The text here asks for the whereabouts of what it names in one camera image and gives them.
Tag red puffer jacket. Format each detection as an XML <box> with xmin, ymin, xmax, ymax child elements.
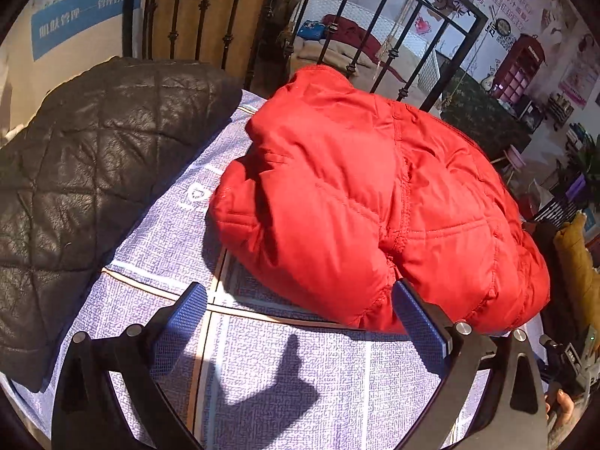
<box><xmin>210</xmin><ymin>65</ymin><xmax>550</xmax><ymax>333</ymax></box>

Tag person's right hand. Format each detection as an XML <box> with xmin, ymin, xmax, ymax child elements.
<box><xmin>544</xmin><ymin>389</ymin><xmax>575</xmax><ymax>447</ymax></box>

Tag purple plaid bed sheet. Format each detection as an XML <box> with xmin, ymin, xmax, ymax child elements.
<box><xmin>8</xmin><ymin>88</ymin><xmax>547</xmax><ymax>450</ymax></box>

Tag mustard yellow puffer jacket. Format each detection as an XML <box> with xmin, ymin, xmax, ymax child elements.
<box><xmin>553</xmin><ymin>211</ymin><xmax>599</xmax><ymax>351</ymax></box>

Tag black quilted leather jacket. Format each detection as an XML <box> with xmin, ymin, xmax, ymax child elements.
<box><xmin>1</xmin><ymin>57</ymin><xmax>242</xmax><ymax>392</ymax></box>

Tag pink small stool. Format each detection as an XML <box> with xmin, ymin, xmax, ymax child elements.
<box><xmin>491</xmin><ymin>144</ymin><xmax>526</xmax><ymax>185</ymax></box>

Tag green potted plant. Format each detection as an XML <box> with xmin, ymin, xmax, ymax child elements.
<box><xmin>557</xmin><ymin>123</ymin><xmax>599</xmax><ymax>202</ymax></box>

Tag green patterned rug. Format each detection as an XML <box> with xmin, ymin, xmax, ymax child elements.
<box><xmin>440</xmin><ymin>69</ymin><xmax>531</xmax><ymax>159</ymax></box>

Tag red phone booth cabinet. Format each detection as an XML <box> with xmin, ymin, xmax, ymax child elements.
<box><xmin>491</xmin><ymin>34</ymin><xmax>545</xmax><ymax>106</ymax></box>

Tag red blanket on swing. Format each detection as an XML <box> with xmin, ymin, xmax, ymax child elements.
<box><xmin>319</xmin><ymin>14</ymin><xmax>383</xmax><ymax>79</ymax></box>

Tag white hanging swing bed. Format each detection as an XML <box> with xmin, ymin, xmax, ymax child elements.
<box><xmin>288</xmin><ymin>0</ymin><xmax>440</xmax><ymax>108</ymax></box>

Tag blue wall poster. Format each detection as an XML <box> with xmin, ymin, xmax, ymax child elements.
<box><xmin>30</xmin><ymin>0</ymin><xmax>124</xmax><ymax>60</ymax></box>

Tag black iron bed frame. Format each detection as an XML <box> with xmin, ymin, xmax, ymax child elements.
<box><xmin>120</xmin><ymin>0</ymin><xmax>487</xmax><ymax>111</ymax></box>

